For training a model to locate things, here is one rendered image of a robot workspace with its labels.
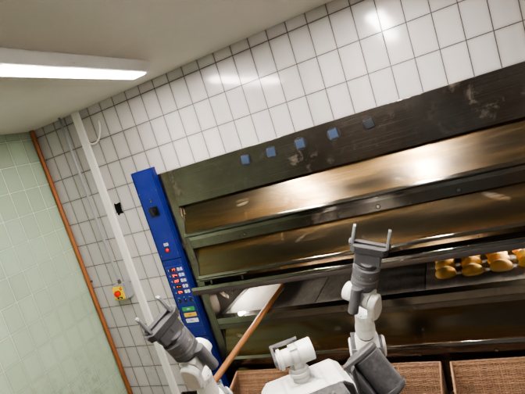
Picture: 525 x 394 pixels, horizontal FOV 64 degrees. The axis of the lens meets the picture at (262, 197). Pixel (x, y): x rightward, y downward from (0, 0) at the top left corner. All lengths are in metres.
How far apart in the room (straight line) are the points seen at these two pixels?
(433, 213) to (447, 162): 0.24
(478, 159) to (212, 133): 1.27
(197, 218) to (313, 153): 0.78
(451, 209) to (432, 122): 0.40
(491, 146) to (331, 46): 0.81
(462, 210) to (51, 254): 2.36
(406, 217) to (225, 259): 1.01
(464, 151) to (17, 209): 2.44
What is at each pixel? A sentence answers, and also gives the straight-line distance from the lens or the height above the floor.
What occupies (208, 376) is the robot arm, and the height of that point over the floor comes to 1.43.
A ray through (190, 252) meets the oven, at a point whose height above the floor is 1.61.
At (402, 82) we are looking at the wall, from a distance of 1.97.
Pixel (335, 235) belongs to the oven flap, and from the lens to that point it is 2.13.
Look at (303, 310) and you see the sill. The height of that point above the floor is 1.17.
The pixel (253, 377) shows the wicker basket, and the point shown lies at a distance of 2.66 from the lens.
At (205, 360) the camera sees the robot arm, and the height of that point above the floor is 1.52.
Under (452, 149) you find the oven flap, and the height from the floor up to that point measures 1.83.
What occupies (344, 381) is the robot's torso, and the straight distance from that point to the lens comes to 1.31.
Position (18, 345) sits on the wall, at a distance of 2.81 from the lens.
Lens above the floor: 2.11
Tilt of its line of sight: 7 degrees down
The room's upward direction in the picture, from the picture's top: 17 degrees counter-clockwise
